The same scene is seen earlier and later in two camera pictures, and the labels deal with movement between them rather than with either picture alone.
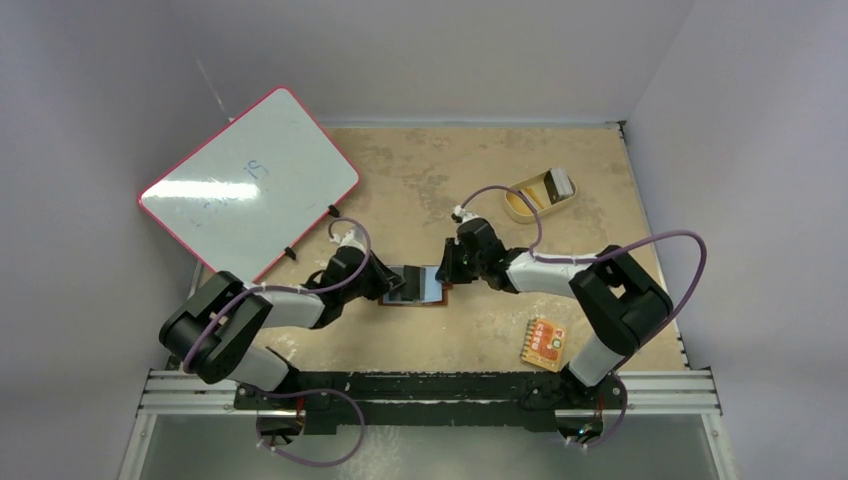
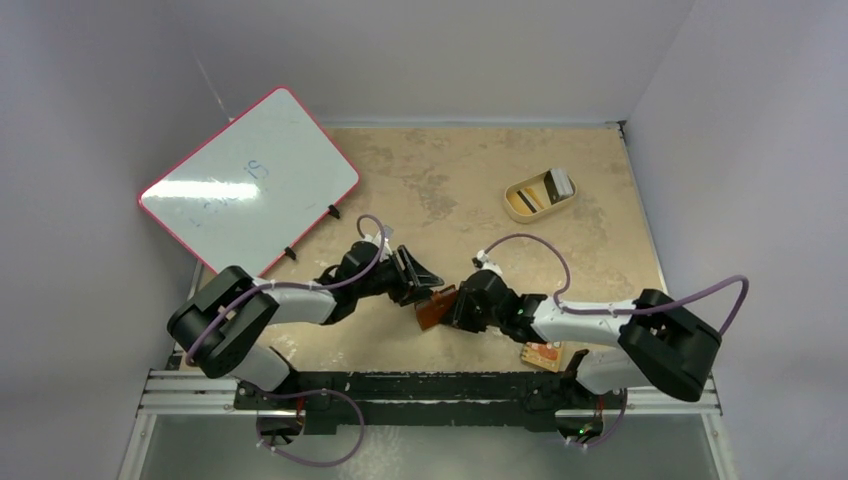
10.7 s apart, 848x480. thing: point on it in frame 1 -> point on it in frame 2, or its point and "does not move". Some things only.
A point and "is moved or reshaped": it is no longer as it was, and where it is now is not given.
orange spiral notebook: x=544 y=343 does not move
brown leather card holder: x=420 y=287 is moved or reshaped
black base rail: x=525 y=400 does not move
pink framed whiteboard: x=244 y=198 does not move
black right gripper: x=448 y=261 -> x=465 y=310
